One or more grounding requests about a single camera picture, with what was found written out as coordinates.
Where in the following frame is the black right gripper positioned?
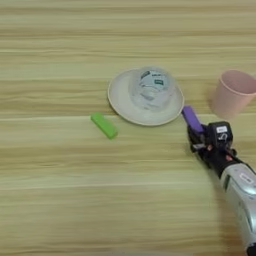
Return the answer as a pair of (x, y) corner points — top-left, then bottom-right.
(186, 124), (245, 178)

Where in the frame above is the purple rectangular block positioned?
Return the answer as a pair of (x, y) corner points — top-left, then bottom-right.
(181, 105), (206, 135)

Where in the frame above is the pink cup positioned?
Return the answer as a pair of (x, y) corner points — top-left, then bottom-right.
(209, 68), (256, 121)

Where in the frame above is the green rectangular block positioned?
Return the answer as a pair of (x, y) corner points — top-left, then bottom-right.
(90, 111), (119, 141)

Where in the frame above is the black box with white label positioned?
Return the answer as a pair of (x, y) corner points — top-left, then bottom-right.
(206, 120), (235, 150)

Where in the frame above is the clear plastic cup with label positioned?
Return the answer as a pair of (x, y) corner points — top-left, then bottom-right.
(127, 66), (177, 112)

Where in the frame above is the beige round plate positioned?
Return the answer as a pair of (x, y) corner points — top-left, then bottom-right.
(106, 68), (186, 127)

